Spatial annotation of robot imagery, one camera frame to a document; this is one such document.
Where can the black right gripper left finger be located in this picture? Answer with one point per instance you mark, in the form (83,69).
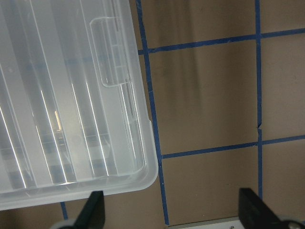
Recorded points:
(92,215)

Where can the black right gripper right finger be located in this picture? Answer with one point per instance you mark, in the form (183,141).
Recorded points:
(253,213)

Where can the clear plastic box lid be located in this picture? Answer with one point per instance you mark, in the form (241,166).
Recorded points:
(73,114)

